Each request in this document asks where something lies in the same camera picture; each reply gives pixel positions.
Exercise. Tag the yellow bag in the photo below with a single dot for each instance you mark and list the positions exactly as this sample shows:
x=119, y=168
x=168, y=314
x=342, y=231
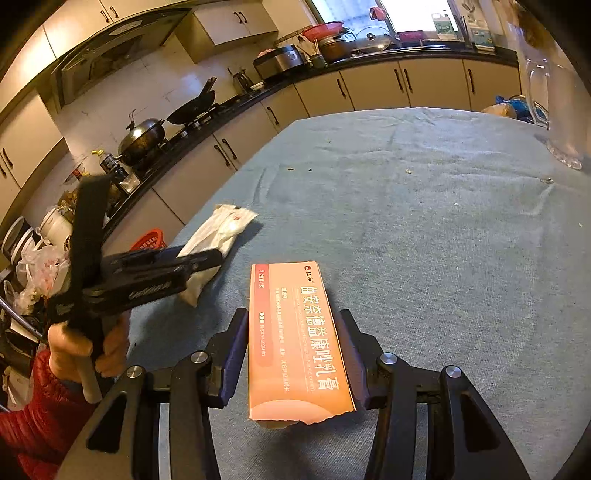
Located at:
x=498, y=110

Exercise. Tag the red plastic basin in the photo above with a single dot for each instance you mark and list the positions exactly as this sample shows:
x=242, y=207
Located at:
x=323, y=30

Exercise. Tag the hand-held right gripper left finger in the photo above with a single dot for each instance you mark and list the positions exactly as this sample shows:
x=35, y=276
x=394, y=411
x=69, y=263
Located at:
x=233, y=350

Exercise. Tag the glass pot lid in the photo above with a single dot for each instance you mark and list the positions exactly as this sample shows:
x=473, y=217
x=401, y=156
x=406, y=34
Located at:
x=371, y=39

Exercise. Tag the cream cabinets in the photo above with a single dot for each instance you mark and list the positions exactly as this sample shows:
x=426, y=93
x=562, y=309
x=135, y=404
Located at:
x=27, y=134
x=369, y=87

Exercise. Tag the black kitchen countertop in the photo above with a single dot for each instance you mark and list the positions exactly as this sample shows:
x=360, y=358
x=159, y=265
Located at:
x=415, y=53

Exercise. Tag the maroon basin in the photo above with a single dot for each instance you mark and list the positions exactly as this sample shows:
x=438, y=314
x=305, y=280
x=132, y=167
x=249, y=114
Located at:
x=411, y=36

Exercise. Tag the cream lower cabinets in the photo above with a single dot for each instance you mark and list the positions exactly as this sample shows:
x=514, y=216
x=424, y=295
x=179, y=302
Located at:
x=369, y=87

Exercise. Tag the cooking oil bottle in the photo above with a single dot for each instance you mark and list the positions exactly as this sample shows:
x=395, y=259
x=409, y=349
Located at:
x=106, y=160

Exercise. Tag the white plastic bag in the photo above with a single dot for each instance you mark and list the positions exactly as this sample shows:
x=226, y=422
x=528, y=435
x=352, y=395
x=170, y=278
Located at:
x=41, y=267

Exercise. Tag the cream upper cabinets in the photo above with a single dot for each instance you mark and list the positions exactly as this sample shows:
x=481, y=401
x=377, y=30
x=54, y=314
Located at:
x=27, y=134

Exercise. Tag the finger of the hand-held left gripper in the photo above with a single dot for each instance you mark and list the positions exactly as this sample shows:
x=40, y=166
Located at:
x=203, y=263
x=168, y=254

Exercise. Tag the steel pot with lid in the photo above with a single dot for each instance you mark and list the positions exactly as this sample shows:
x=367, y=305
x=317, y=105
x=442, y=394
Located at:
x=141, y=138

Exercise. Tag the silver rice cooker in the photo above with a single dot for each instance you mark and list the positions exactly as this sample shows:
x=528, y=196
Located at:
x=279, y=60

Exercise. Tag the kitchen window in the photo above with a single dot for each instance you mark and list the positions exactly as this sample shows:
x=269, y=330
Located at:
x=415, y=11

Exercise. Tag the blue plastic bag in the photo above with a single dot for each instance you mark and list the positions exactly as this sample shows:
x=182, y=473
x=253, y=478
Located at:
x=512, y=104

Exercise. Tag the person's left hand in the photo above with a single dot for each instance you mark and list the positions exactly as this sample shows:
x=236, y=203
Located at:
x=62, y=350

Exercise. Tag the hanging bag of food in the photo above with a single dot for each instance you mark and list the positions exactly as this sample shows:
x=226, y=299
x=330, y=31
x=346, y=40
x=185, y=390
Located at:
x=531, y=25

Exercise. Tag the brown cooking pot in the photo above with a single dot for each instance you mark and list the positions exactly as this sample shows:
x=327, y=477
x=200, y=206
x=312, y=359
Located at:
x=334, y=48

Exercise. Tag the orange medicine box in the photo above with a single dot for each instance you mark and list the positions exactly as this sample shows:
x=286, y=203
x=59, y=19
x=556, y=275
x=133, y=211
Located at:
x=295, y=346

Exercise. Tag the clear glass pitcher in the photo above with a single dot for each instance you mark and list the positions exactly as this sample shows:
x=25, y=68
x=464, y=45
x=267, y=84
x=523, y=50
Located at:
x=563, y=115

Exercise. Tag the black wok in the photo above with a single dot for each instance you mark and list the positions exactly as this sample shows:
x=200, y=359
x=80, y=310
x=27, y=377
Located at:
x=191, y=108

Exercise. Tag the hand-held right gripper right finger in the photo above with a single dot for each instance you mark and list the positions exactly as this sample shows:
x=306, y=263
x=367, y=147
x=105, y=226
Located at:
x=364, y=378

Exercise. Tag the green and white box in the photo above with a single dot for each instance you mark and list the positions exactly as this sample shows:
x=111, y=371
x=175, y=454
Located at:
x=482, y=36

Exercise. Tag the white plastic wrapper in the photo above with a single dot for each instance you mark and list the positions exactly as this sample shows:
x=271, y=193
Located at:
x=221, y=230

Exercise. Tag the red plastic basket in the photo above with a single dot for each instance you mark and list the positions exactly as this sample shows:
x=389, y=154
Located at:
x=150, y=240

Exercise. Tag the green detergent bottle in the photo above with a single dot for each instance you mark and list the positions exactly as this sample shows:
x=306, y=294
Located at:
x=443, y=25

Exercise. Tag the metal knife rack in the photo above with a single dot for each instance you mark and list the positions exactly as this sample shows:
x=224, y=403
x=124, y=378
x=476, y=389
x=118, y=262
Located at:
x=241, y=79

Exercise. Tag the person's left forearm red sleeve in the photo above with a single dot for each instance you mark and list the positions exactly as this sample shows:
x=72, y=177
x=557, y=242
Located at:
x=41, y=415

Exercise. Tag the black range hood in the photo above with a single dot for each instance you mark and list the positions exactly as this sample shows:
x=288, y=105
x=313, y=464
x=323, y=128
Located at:
x=115, y=50

